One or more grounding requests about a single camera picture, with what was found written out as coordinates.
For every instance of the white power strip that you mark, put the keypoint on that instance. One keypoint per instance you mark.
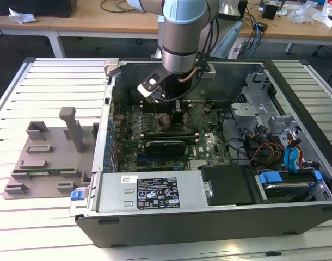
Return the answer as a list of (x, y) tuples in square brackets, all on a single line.
[(236, 51)]

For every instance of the wooden desk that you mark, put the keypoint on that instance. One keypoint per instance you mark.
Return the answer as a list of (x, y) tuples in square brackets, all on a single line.
[(100, 23), (291, 30)]

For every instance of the black RAM slots bank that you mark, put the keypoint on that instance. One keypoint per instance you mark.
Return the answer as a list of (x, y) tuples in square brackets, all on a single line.
[(147, 108), (168, 136)]

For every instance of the blue case latch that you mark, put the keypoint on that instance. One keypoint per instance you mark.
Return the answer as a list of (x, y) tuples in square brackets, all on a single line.
[(76, 195)]

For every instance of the small black container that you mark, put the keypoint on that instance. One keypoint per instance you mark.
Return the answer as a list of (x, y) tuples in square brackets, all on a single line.
[(270, 11)]

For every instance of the silver power supply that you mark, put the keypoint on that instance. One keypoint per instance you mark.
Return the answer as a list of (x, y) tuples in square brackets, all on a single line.
[(114, 190)]

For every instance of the grey parts rack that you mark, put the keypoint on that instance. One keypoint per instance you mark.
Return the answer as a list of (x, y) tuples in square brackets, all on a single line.
[(54, 160)]

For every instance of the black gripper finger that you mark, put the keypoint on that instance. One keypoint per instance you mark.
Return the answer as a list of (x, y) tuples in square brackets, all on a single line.
[(177, 118)]

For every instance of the green motherboard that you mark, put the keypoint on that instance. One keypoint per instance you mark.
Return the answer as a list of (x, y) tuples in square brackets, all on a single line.
[(212, 141)]

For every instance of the round coin battery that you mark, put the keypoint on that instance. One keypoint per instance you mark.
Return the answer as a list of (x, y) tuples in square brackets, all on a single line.
[(207, 109)]

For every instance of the green RAM stick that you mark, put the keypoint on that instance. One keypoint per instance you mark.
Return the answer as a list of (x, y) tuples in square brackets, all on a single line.
[(54, 171)]

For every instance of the black PC case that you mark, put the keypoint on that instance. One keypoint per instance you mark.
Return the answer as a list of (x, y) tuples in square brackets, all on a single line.
[(182, 225)]

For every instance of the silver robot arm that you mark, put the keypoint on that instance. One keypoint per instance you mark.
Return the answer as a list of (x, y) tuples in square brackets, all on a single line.
[(179, 46)]

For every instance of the silver drive cage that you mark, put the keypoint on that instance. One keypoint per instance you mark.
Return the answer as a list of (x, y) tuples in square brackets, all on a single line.
[(247, 108)]

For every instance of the thin locking lever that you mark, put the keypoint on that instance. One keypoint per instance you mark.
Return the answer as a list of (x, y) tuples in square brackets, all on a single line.
[(156, 109)]

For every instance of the black computer tower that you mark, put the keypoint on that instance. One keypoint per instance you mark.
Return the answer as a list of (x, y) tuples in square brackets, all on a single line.
[(243, 8)]

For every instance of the black graphics card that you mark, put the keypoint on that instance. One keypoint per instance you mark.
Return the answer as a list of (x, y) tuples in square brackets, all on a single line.
[(166, 149)]

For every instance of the hard disk in blue carrier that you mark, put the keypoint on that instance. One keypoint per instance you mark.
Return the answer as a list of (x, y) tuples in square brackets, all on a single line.
[(270, 178)]

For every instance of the wide black box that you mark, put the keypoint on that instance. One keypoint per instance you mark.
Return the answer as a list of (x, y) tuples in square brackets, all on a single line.
[(32, 6)]

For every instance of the grey plastic case latch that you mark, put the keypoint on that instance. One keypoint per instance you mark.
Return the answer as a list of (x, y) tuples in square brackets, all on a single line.
[(111, 65)]

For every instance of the black plastic air shroud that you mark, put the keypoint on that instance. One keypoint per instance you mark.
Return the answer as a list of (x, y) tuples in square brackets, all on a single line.
[(228, 185)]

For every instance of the small silver heat sink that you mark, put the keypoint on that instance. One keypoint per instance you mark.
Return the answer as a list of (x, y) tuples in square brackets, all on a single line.
[(198, 163)]

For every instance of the CPU socket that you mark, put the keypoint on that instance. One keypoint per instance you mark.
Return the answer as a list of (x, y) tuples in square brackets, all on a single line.
[(162, 130)]

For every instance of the small flat black device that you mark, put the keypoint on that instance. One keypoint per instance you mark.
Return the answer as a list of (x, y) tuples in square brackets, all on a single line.
[(262, 26)]

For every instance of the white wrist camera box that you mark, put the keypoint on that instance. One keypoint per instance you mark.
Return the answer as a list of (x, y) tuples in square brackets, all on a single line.
[(152, 81)]

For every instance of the crumpled white paper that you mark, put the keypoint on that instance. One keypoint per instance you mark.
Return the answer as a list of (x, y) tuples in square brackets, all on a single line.
[(20, 16)]

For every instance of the clear plastic bags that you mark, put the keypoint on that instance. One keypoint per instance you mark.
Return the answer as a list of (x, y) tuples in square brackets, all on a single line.
[(304, 12)]

